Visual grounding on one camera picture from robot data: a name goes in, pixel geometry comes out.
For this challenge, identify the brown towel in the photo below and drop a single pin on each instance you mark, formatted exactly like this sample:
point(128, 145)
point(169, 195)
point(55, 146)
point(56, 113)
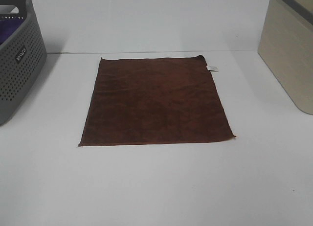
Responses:
point(154, 101)

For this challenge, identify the grey perforated laundry basket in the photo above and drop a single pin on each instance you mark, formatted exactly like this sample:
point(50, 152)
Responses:
point(22, 57)

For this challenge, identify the beige storage bin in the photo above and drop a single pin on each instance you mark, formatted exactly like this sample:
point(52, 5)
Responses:
point(286, 46)

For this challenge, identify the purple cloth in basket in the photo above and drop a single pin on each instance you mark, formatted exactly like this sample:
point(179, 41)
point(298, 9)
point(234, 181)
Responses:
point(8, 27)

